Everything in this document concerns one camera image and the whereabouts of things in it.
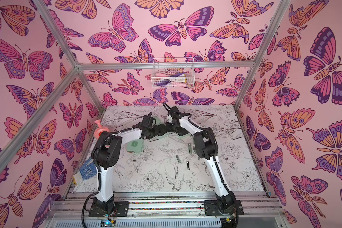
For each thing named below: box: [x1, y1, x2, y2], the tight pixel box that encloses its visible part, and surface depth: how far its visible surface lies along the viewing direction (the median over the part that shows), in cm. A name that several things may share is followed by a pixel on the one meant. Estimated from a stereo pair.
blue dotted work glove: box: [79, 156, 97, 181], surface depth 89 cm
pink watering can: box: [94, 119, 110, 140], surface depth 94 cm
